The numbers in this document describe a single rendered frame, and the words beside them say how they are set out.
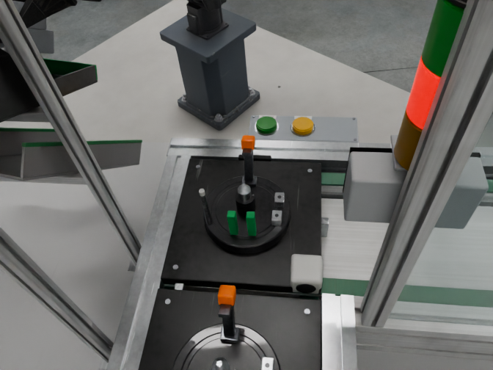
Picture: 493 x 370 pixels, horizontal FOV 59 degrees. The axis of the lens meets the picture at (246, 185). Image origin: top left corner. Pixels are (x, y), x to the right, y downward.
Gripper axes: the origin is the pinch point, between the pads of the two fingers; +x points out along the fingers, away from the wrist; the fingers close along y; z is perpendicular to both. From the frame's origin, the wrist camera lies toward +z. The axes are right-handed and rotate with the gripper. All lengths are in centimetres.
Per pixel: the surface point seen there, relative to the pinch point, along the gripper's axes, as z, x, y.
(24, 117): -2.5, 13.9, 7.4
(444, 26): 11, 7, 50
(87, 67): -6.8, 3.5, 8.2
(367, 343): -37, 25, 50
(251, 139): -23.5, 1.6, 27.1
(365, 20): -188, -170, 10
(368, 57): -177, -134, 19
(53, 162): -8.3, 16.8, 8.7
